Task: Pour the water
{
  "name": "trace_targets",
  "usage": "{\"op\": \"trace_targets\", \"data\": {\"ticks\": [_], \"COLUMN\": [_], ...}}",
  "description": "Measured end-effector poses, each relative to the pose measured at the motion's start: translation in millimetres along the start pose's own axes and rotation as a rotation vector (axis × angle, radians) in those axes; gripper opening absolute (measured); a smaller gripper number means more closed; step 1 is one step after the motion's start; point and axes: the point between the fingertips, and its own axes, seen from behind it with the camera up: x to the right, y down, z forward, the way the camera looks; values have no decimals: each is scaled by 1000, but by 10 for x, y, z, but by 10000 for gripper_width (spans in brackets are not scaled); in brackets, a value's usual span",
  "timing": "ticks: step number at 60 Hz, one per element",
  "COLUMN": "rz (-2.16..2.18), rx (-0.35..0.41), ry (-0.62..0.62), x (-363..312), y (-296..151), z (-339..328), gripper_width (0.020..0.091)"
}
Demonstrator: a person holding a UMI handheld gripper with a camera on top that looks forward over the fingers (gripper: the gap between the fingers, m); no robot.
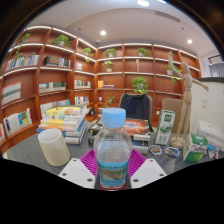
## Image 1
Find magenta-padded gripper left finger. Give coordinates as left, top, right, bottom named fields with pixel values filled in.
left=58, top=148, right=98, bottom=190

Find stack of dark books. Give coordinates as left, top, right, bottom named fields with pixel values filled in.
left=87, top=118, right=152, bottom=155

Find clear blue-capped water bottle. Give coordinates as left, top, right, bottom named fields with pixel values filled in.
left=92, top=107, right=134, bottom=191

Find ceiling lights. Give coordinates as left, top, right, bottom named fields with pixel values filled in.
left=99, top=0, right=194, bottom=45

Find wooden artist mannequin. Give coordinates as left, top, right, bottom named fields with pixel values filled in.
left=167, top=50, right=210, bottom=150

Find tall green-white carton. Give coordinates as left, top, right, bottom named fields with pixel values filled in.
left=154, top=109, right=176, bottom=146

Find small colourful sticker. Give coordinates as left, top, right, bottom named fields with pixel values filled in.
left=164, top=146, right=180, bottom=158
left=207, top=148, right=220, bottom=160
left=148, top=144, right=163, bottom=157

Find stack of white books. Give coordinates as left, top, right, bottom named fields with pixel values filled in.
left=196, top=119, right=224, bottom=151

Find ceiling air vent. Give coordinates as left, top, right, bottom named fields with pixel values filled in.
left=154, top=10, right=184, bottom=24

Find short green-white box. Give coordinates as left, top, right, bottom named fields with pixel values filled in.
left=182, top=133, right=209, bottom=163

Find black track light rail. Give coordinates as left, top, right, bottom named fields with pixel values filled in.
left=208, top=54, right=224, bottom=65

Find cream plastic cup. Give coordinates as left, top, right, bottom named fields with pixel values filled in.
left=37, top=128, right=72, bottom=167

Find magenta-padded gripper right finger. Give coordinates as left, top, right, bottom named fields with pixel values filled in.
left=128, top=149, right=168, bottom=190

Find grey curtain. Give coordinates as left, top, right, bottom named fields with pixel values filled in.
left=208, top=62, right=224, bottom=78

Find dark office chair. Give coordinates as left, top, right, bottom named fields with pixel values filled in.
left=118, top=93, right=154, bottom=125

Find tan chair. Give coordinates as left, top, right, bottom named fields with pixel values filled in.
left=161, top=97, right=188, bottom=134

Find stack of colourful books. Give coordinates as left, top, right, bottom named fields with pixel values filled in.
left=36, top=103, right=90, bottom=145

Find wooden shelf unit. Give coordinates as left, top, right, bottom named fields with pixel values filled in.
left=0, top=25, right=203, bottom=152

